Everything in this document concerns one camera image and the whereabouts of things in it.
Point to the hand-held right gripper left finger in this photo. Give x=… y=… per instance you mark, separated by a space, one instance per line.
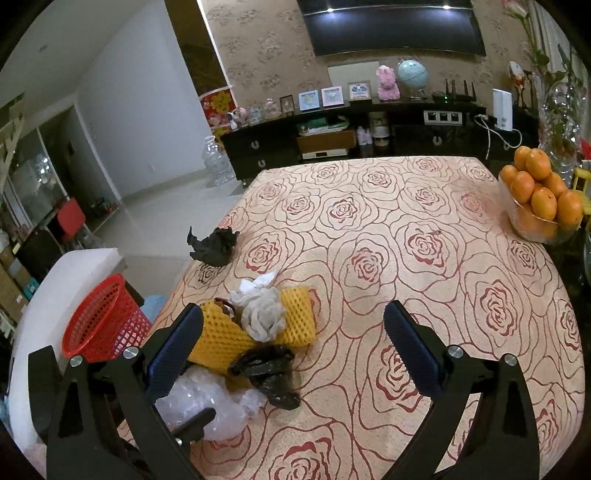
x=173 y=355

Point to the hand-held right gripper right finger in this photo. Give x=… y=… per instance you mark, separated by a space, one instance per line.
x=415 y=353

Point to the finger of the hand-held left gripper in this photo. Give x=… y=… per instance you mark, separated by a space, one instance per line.
x=194 y=423

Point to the clear plastic bag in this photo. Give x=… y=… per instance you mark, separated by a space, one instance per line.
x=221 y=406

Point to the yellow foam net sleeve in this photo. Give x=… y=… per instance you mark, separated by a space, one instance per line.
x=300 y=314
x=221 y=337

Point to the brown yellow white sock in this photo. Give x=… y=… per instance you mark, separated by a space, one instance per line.
x=226 y=308

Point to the red plastic basket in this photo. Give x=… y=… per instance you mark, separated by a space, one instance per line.
x=104 y=318

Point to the black plastic bag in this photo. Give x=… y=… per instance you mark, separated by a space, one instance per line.
x=268 y=374

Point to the grey paper ball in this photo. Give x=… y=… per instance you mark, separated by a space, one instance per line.
x=264 y=316

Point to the white tissue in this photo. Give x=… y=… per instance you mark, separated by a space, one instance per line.
x=254 y=286

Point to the black sock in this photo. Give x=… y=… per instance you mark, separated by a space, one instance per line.
x=214 y=249

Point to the glass fruit bowl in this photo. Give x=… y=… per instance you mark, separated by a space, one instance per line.
x=531 y=228

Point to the red chair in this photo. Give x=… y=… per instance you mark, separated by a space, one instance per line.
x=71 y=219

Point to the black chair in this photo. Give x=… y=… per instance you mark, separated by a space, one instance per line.
x=37 y=254

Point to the large clear water bottle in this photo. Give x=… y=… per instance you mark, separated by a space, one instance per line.
x=217 y=161

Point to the pile of oranges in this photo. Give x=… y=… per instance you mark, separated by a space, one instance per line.
x=538 y=184

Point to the dark television cabinet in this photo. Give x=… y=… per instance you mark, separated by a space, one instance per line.
x=406 y=134

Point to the yellow toy chair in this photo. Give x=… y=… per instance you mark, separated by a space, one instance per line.
x=581 y=184

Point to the black wifi router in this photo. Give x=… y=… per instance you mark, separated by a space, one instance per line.
x=455 y=97

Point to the white upright device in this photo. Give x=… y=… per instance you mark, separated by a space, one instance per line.
x=502 y=108

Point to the blue framed picture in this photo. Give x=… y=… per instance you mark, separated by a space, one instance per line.
x=359 y=90
x=332 y=96
x=309 y=100

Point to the pink plush toy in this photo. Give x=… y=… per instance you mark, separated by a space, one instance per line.
x=387 y=83

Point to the glass vase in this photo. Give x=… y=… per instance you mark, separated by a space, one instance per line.
x=561 y=120

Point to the light blue globe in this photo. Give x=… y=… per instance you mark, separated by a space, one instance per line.
x=412 y=74

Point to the white blank board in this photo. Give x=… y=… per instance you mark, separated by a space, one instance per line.
x=353 y=71

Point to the small figurine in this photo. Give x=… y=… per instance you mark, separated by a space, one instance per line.
x=516 y=73

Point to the pink artificial flowers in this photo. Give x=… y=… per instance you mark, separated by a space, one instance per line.
x=535 y=41

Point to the red wall poster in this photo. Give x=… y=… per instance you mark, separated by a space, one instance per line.
x=217 y=110

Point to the small dark photo frame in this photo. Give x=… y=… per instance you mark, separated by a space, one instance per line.
x=286 y=103

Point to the wall television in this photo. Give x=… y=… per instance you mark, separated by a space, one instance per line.
x=392 y=27

